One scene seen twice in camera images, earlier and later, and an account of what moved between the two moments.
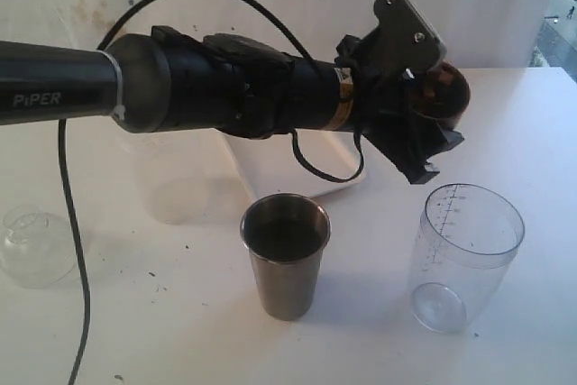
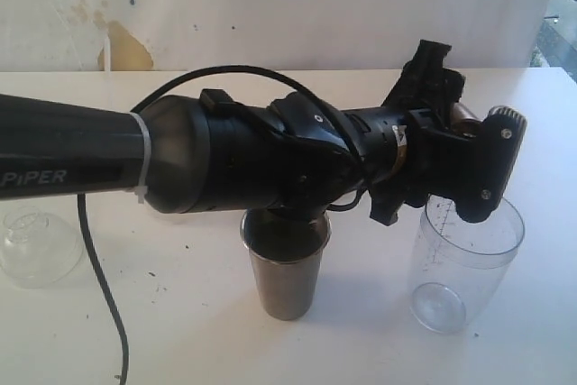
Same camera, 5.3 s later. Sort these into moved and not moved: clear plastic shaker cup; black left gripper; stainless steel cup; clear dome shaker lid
Moved: black left gripper
Not moved: stainless steel cup; clear dome shaker lid; clear plastic shaker cup
